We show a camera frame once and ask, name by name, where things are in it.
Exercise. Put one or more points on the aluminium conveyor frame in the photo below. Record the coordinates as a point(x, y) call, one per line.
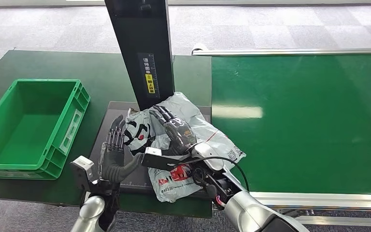
point(300, 51)

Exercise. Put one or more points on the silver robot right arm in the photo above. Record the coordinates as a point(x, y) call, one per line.
point(246, 211)

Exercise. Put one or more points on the black scanner base plate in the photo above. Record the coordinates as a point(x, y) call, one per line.
point(136, 177)

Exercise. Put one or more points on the green plastic crate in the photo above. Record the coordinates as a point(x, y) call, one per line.
point(28, 134)

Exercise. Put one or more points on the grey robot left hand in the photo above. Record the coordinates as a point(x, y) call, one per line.
point(113, 166)

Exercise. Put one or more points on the dark green table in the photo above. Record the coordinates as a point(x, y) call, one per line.
point(44, 64)

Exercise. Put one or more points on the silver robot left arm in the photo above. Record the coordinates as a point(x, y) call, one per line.
point(91, 211)

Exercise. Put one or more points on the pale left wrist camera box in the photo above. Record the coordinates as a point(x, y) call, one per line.
point(82, 171)

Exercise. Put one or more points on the black scanner column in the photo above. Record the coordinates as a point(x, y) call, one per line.
point(140, 38)

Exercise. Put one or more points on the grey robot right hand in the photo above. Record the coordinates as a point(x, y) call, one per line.
point(179, 131)

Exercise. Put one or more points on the white red printed mailer bag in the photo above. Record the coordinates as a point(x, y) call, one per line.
point(211, 134)

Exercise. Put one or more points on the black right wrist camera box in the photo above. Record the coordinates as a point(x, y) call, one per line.
point(160, 160)

